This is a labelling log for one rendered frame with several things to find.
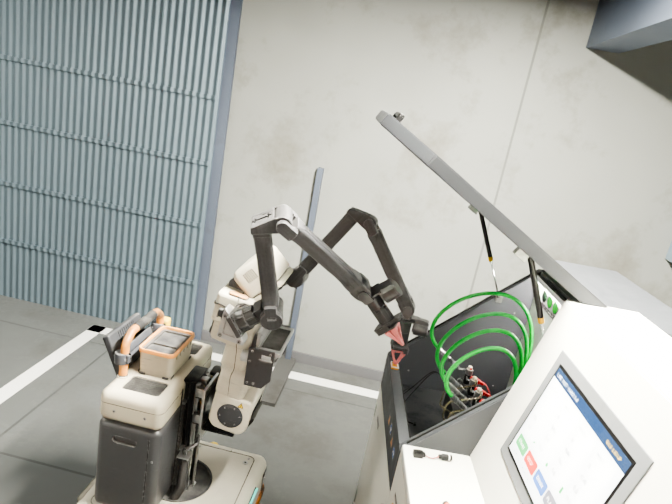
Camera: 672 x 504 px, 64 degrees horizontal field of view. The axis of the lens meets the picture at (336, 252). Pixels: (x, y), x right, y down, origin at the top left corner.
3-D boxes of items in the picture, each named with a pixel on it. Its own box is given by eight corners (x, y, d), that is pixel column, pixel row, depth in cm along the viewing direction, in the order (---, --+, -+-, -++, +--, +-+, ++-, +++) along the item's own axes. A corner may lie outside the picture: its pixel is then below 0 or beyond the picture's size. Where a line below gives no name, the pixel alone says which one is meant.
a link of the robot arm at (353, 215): (357, 198, 224) (353, 200, 214) (381, 221, 223) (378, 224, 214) (287, 274, 234) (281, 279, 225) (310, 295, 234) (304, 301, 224)
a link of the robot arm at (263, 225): (248, 203, 169) (245, 221, 161) (292, 201, 169) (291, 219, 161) (262, 311, 195) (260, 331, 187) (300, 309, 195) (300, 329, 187)
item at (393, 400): (380, 388, 241) (388, 356, 237) (390, 389, 242) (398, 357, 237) (389, 483, 182) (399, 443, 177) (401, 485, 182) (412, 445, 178)
